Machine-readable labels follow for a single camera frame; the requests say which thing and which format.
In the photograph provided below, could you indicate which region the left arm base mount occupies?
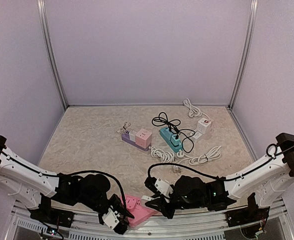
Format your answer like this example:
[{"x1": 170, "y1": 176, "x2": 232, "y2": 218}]
[{"x1": 29, "y1": 208, "x2": 74, "y2": 228}]

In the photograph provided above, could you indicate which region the right aluminium corner post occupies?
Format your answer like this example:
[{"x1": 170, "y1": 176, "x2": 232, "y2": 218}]
[{"x1": 228, "y1": 0, "x2": 259, "y2": 112}]

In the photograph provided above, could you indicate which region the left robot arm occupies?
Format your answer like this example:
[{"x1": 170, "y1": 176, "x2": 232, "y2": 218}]
[{"x1": 0, "y1": 135, "x2": 134, "y2": 230}]

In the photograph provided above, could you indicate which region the aluminium front rail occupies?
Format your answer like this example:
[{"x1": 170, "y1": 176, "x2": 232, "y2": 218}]
[{"x1": 10, "y1": 197, "x2": 287, "y2": 240}]

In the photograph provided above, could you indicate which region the teal charger plug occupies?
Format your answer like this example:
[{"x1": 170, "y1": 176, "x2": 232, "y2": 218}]
[{"x1": 170, "y1": 134, "x2": 182, "y2": 150}]

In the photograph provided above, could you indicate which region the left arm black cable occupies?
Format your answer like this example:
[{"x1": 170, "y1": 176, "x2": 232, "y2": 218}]
[{"x1": 0, "y1": 142, "x2": 127, "y2": 213}]

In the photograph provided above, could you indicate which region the white round plug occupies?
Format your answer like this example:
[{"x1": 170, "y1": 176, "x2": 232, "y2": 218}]
[{"x1": 176, "y1": 151, "x2": 185, "y2": 159}]

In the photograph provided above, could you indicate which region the white cube socket adapter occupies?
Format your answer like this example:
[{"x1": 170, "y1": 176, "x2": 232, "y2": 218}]
[{"x1": 192, "y1": 117, "x2": 212, "y2": 142}]

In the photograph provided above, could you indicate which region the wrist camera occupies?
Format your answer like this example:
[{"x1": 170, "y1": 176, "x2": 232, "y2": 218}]
[
  {"x1": 144, "y1": 176, "x2": 174, "y2": 199},
  {"x1": 102, "y1": 208, "x2": 129, "y2": 235}
]

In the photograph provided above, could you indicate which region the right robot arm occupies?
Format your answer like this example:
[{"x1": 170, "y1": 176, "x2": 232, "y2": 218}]
[{"x1": 144, "y1": 133, "x2": 294, "y2": 222}]

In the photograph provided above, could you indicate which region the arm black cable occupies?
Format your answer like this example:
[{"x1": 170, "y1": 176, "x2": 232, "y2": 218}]
[
  {"x1": 0, "y1": 142, "x2": 127, "y2": 213},
  {"x1": 147, "y1": 138, "x2": 294, "y2": 185}
]

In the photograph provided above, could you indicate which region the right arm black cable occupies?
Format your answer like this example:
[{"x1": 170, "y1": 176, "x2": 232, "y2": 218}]
[{"x1": 147, "y1": 138, "x2": 294, "y2": 185}]

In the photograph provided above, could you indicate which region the teal power strip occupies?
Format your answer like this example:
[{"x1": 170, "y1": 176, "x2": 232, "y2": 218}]
[{"x1": 159, "y1": 127, "x2": 183, "y2": 153}]

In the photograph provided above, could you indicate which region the small white charger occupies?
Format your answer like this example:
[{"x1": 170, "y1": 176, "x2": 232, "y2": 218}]
[{"x1": 128, "y1": 130, "x2": 136, "y2": 142}]

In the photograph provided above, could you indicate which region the pink cube socket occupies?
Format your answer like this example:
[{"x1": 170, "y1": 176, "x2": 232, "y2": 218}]
[{"x1": 135, "y1": 128, "x2": 152, "y2": 151}]

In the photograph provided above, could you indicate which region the black usb cable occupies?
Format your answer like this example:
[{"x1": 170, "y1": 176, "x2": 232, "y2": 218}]
[
  {"x1": 170, "y1": 128, "x2": 200, "y2": 154},
  {"x1": 151, "y1": 111, "x2": 182, "y2": 133}
]

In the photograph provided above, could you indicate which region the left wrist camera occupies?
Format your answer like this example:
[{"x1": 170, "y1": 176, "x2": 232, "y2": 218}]
[{"x1": 102, "y1": 208, "x2": 129, "y2": 235}]

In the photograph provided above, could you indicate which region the pink triangular power strip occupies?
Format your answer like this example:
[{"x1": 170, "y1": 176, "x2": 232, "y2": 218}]
[{"x1": 125, "y1": 194, "x2": 157, "y2": 227}]

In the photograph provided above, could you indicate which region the purple power strip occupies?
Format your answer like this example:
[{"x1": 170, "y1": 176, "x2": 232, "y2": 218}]
[{"x1": 121, "y1": 133, "x2": 151, "y2": 152}]

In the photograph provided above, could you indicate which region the white square charger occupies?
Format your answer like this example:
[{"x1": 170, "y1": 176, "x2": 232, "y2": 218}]
[{"x1": 141, "y1": 195, "x2": 154, "y2": 203}]

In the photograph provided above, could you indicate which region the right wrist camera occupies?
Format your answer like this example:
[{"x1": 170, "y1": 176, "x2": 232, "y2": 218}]
[{"x1": 144, "y1": 176, "x2": 174, "y2": 199}]

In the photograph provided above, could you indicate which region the pink white usb cable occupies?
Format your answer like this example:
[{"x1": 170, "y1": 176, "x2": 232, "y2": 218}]
[{"x1": 116, "y1": 121, "x2": 135, "y2": 135}]

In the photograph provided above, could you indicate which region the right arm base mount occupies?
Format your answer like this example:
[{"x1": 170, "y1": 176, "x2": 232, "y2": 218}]
[{"x1": 226, "y1": 205, "x2": 270, "y2": 228}]

